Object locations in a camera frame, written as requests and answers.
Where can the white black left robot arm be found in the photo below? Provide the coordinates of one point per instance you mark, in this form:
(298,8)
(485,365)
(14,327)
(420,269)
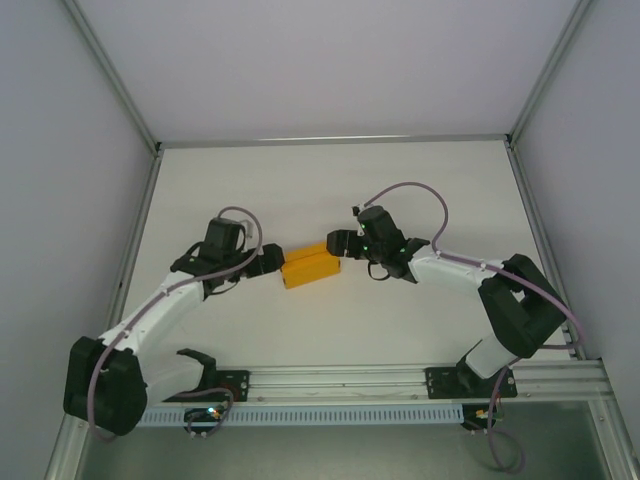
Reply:
(170,310)

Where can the wide aluminium mounting rail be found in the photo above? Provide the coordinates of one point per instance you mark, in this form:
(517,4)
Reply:
(340,382)

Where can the aluminium table edge rail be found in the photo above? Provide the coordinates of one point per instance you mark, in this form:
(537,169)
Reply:
(535,225)
(330,139)
(140,222)

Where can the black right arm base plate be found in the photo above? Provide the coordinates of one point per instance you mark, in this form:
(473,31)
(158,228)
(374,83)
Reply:
(437,382)

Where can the black controller board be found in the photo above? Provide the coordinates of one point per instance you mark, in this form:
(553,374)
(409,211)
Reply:
(200,415)
(470,412)

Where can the aluminium frame leg post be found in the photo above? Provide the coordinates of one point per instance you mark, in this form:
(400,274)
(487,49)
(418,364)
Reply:
(62,450)
(616,445)

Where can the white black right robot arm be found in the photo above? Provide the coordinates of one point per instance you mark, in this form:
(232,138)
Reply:
(445,272)

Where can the aluminium upright frame post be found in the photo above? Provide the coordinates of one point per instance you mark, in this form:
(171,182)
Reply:
(114,75)
(548,75)

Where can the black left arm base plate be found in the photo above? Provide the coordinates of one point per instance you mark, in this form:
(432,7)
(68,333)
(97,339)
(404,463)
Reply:
(239,395)

